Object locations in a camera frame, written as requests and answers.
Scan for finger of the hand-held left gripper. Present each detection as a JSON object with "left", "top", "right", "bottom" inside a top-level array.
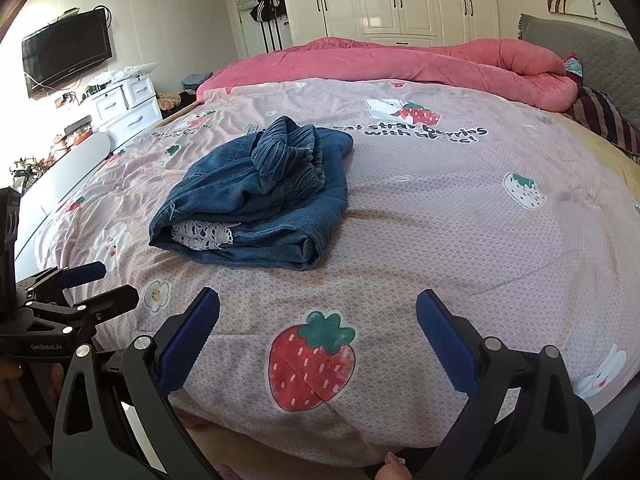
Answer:
[
  {"left": 17, "top": 261, "right": 108, "bottom": 302},
  {"left": 15, "top": 283, "right": 140, "bottom": 342}
]

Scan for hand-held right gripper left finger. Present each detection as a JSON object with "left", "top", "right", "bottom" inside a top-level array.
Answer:
[{"left": 51, "top": 287, "right": 221, "bottom": 480}]

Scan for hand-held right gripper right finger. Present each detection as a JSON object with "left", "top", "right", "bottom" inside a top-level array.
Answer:
[{"left": 410, "top": 288, "right": 598, "bottom": 480}]

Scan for blue denim pants with lace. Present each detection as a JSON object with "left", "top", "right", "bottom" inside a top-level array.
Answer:
[{"left": 148, "top": 115, "right": 355, "bottom": 272}]

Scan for person's left hand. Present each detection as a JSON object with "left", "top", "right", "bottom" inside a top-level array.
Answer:
[{"left": 0, "top": 361, "right": 65, "bottom": 423}]

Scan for person's right hand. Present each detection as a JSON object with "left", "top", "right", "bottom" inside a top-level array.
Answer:
[{"left": 372, "top": 451, "right": 416, "bottom": 480}]

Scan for white rounded board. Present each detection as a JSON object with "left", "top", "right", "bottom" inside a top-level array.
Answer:
[{"left": 14, "top": 132, "right": 114, "bottom": 267}]

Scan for pink strawberry printed bedsheet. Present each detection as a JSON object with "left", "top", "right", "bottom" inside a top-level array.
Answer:
[{"left": 34, "top": 77, "right": 640, "bottom": 468}]

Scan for colourful box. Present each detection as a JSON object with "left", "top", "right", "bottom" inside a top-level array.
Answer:
[{"left": 62, "top": 116, "right": 96, "bottom": 149}]

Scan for white drawer cabinet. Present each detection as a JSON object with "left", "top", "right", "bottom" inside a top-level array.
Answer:
[{"left": 90, "top": 71, "right": 164, "bottom": 152}]

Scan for white plastic bag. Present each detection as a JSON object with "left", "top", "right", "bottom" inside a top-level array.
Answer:
[{"left": 90, "top": 62, "right": 159, "bottom": 87}]

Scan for beige bed sheet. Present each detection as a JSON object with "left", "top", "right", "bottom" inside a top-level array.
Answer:
[{"left": 545, "top": 110, "right": 640, "bottom": 202}]

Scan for striped pillow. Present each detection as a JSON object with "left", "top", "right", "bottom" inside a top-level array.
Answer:
[{"left": 564, "top": 85, "right": 640, "bottom": 157}]

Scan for pink quilt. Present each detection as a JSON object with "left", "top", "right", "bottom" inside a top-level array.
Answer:
[{"left": 196, "top": 36, "right": 580, "bottom": 113}]

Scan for white door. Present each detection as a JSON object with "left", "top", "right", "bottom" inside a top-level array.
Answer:
[{"left": 222, "top": 0, "right": 297, "bottom": 59}]

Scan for teal and red cloth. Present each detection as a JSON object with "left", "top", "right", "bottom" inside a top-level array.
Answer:
[{"left": 562, "top": 52, "right": 586, "bottom": 84}]

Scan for grey padded headboard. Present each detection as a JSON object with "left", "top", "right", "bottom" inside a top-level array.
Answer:
[{"left": 517, "top": 13, "right": 640, "bottom": 131}]

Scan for white wardrobe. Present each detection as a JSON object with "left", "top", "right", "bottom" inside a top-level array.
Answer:
[{"left": 312, "top": 0, "right": 501, "bottom": 49}]

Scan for black wall television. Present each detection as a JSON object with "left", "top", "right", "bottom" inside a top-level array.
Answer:
[{"left": 21, "top": 8, "right": 113, "bottom": 100}]

